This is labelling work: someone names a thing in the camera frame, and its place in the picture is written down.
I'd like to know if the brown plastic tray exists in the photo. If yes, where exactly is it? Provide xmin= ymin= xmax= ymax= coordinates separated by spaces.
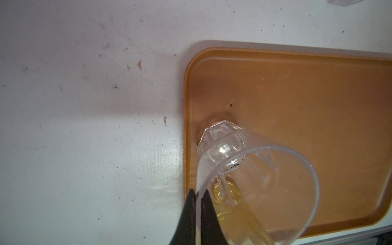
xmin=184 ymin=48 xmax=392 ymax=236

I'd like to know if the yellow short plastic glass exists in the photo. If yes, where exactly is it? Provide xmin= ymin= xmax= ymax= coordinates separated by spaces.
xmin=212 ymin=181 xmax=274 ymax=245

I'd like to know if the clear faceted glass front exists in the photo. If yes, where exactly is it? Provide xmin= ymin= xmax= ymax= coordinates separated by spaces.
xmin=327 ymin=0 xmax=364 ymax=7

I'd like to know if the clear faceted glass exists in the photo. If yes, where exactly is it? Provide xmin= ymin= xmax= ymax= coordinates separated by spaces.
xmin=197 ymin=120 xmax=320 ymax=245
xmin=327 ymin=0 xmax=364 ymax=7

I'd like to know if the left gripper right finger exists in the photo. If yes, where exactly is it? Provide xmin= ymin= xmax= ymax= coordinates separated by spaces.
xmin=200 ymin=190 xmax=228 ymax=245

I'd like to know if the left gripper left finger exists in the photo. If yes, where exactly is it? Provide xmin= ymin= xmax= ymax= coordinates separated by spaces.
xmin=169 ymin=189 xmax=197 ymax=245

